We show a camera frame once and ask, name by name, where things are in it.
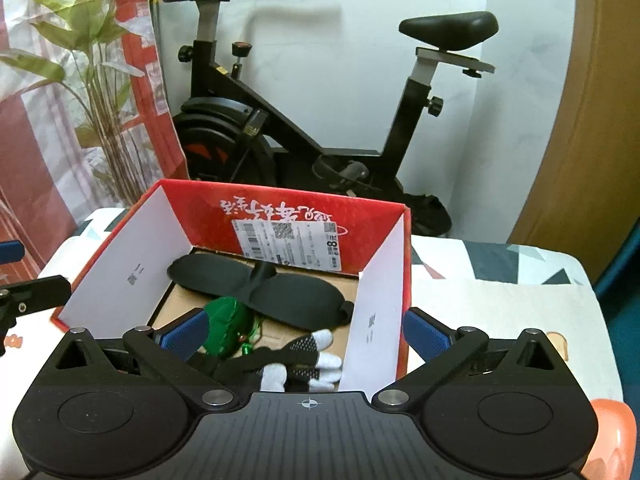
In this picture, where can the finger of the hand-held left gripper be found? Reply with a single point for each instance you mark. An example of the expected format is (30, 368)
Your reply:
(35, 292)
(10, 251)

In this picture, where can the red cardboard box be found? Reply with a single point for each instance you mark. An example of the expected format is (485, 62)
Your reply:
(300, 210)

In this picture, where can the black and white glove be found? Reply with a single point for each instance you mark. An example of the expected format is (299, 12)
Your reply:
(300, 355)

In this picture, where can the wooden door panel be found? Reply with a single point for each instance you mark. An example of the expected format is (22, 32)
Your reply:
(590, 135)

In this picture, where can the printed white tablecloth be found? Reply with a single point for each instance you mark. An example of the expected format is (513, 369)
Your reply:
(500, 310)

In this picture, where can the pink plant printed backdrop cloth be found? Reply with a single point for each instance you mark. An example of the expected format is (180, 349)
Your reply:
(40, 110)

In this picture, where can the green plastic toy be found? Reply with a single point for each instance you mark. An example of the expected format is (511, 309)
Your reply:
(227, 320)

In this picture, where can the black exercise bike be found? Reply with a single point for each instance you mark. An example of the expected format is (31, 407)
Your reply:
(280, 125)

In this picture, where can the teal curtain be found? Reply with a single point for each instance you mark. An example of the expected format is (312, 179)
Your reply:
(625, 265)

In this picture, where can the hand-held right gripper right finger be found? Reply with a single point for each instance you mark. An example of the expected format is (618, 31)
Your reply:
(427, 337)

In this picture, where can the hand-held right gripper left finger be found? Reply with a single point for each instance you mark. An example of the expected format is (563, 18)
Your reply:
(184, 334)

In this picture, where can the black sleep mask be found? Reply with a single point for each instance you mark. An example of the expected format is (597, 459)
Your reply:
(300, 295)

